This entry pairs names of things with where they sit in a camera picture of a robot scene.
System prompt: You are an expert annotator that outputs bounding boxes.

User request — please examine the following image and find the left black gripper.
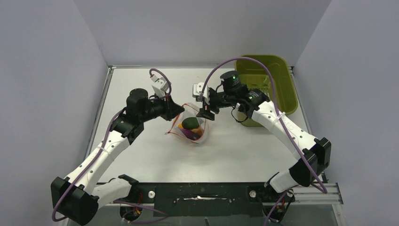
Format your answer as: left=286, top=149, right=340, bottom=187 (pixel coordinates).
left=140, top=91, right=184, bottom=122

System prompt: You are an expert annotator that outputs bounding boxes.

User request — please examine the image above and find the yellow toy bell pepper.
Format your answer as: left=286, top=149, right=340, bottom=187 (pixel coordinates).
left=177, top=123, right=203, bottom=138

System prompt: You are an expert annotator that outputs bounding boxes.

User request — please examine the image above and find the dark green toy avocado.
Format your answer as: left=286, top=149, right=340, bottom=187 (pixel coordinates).
left=181, top=117, right=200, bottom=130

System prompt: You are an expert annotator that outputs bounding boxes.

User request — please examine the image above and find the clear zip top bag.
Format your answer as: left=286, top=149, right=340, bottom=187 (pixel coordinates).
left=166, top=103, right=209, bottom=145

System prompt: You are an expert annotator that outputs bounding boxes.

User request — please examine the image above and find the purple toy eggplant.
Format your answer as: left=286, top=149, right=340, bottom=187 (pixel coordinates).
left=180, top=128, right=201, bottom=141

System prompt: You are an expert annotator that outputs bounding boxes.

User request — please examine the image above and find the olive green plastic basket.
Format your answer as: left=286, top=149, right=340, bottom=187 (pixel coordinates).
left=235, top=55, right=298, bottom=115

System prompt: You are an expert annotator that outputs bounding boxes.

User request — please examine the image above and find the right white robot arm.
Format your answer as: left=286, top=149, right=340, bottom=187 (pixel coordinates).
left=192, top=71, right=331, bottom=201

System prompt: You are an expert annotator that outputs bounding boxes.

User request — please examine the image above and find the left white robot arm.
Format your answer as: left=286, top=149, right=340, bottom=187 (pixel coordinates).
left=50, top=88, right=184, bottom=226

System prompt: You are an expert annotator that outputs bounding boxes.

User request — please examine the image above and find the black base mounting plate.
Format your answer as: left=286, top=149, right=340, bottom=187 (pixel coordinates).
left=122, top=182, right=295, bottom=220

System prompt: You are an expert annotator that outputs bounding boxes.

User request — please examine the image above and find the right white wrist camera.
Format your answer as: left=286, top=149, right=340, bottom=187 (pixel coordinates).
left=192, top=82, right=204, bottom=102

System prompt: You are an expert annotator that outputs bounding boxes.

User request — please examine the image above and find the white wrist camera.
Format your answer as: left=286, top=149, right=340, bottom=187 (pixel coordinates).
left=152, top=78, right=169, bottom=98
left=192, top=82, right=204, bottom=102

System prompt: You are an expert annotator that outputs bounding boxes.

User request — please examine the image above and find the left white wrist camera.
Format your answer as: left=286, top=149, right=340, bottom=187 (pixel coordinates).
left=152, top=78, right=169, bottom=98

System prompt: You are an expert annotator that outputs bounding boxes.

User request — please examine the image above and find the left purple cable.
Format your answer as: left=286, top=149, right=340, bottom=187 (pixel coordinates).
left=51, top=68, right=173, bottom=225

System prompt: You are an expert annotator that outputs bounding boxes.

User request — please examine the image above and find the purple cable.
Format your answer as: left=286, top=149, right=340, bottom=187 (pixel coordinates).
left=51, top=68, right=173, bottom=225
left=197, top=56, right=328, bottom=226

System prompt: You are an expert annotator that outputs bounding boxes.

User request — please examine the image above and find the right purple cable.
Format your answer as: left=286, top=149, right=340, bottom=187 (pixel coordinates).
left=197, top=56, right=328, bottom=226

